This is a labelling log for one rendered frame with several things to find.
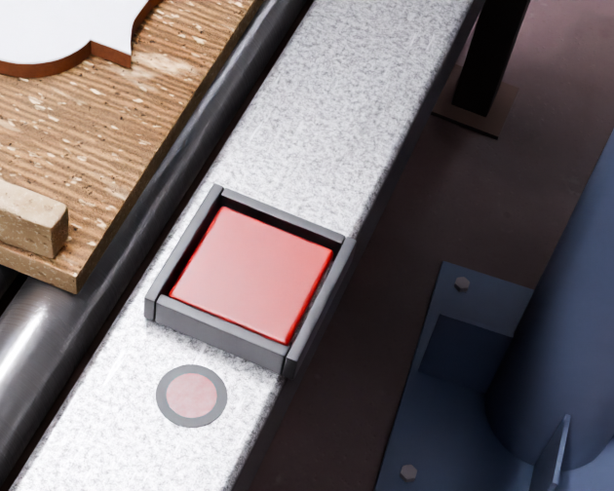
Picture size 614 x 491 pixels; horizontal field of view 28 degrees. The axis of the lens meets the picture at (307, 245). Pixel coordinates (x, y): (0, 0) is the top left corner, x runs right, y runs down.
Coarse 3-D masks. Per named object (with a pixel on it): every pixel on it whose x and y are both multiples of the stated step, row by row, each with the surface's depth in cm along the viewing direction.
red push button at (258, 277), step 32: (224, 224) 58; (256, 224) 59; (192, 256) 57; (224, 256) 57; (256, 256) 58; (288, 256) 58; (320, 256) 58; (192, 288) 56; (224, 288) 56; (256, 288) 56; (288, 288) 57; (224, 320) 55; (256, 320) 55; (288, 320) 56
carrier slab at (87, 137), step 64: (192, 0) 66; (256, 0) 67; (192, 64) 63; (0, 128) 59; (64, 128) 60; (128, 128) 60; (64, 192) 57; (128, 192) 58; (0, 256) 56; (64, 256) 55
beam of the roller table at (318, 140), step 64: (320, 0) 71; (384, 0) 71; (448, 0) 72; (320, 64) 68; (384, 64) 68; (448, 64) 73; (256, 128) 64; (320, 128) 65; (384, 128) 65; (256, 192) 62; (320, 192) 62; (384, 192) 65; (128, 320) 56; (128, 384) 54; (256, 384) 55; (64, 448) 52; (128, 448) 52; (192, 448) 53; (256, 448) 55
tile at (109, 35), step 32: (0, 0) 63; (32, 0) 63; (64, 0) 63; (96, 0) 64; (128, 0) 64; (160, 0) 66; (0, 32) 62; (32, 32) 62; (64, 32) 62; (96, 32) 62; (128, 32) 63; (0, 64) 61; (32, 64) 61; (64, 64) 62; (128, 64) 62
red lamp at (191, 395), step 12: (180, 384) 55; (192, 384) 55; (204, 384) 55; (168, 396) 54; (180, 396) 54; (192, 396) 54; (204, 396) 54; (216, 396) 54; (180, 408) 54; (192, 408) 54; (204, 408) 54
